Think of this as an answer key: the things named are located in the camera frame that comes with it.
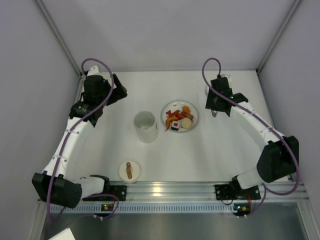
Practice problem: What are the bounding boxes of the brown bacon strip toy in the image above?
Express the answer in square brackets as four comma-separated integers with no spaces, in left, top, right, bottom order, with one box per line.
[181,111,194,120]

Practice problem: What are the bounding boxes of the orange fried piece toy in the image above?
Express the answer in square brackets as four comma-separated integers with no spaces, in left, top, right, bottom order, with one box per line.
[182,105,191,114]

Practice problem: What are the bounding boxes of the beige round bun toy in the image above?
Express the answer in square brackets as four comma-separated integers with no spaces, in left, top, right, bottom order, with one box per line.
[181,117,193,130]

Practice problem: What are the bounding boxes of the sushi roll toy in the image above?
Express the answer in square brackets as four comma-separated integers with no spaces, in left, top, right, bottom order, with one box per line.
[170,120,181,131]

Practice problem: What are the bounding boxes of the metal serving tongs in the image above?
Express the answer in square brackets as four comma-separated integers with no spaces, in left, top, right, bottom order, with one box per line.
[211,110,218,118]

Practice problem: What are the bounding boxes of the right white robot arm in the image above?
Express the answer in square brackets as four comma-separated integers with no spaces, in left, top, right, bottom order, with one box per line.
[205,75,299,193]

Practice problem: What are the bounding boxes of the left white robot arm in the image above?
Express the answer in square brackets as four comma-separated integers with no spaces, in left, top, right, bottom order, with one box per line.
[31,66,128,209]

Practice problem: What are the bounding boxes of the white cylindrical lunch container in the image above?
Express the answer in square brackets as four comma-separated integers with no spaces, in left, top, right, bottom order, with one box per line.
[133,111,158,144]

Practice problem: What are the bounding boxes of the white plate with blue rim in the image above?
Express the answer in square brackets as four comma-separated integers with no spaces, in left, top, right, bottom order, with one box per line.
[160,100,200,133]

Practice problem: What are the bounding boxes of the red pepper piece toy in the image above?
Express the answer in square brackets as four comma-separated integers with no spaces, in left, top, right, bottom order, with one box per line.
[165,110,172,116]

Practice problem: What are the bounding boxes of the white paper sheet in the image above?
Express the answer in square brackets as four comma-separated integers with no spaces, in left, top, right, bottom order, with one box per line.
[49,228,75,240]

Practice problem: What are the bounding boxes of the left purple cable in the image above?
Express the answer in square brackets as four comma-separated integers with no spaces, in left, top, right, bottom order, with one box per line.
[46,57,115,225]

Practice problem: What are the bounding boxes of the white lid with wooden handle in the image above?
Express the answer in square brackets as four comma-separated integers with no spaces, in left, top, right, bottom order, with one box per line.
[118,160,141,184]

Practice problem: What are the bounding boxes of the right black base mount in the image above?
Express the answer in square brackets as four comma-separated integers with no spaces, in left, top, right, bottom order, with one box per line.
[214,183,261,201]

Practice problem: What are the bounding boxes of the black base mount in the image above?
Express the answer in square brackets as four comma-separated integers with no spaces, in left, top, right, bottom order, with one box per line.
[214,183,261,201]
[82,185,127,202]

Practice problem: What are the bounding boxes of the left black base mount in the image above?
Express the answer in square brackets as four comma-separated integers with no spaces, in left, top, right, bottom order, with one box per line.
[82,185,127,202]

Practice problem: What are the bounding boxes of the aluminium mounting rail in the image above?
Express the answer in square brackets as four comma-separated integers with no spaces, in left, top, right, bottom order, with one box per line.
[110,181,309,203]

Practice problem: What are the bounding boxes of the slotted grey cable duct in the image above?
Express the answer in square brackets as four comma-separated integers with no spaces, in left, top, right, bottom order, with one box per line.
[64,202,239,214]

